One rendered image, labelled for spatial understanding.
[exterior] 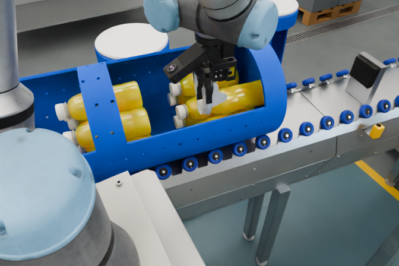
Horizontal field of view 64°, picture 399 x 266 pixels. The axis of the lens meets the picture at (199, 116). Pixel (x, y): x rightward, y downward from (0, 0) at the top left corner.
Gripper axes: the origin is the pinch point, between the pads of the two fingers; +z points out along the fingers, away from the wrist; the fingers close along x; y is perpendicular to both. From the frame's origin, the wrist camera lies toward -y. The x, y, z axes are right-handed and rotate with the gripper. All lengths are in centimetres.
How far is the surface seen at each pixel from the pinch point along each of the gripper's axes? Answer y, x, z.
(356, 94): 60, 5, 17
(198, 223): 9, 29, 111
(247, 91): 11.9, -1.6, -2.3
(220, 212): 23, 30, 111
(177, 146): -9.5, -8.9, 2.7
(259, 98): 15.0, -3.0, -0.2
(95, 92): -24.2, -0.4, -11.2
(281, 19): 58, 54, 11
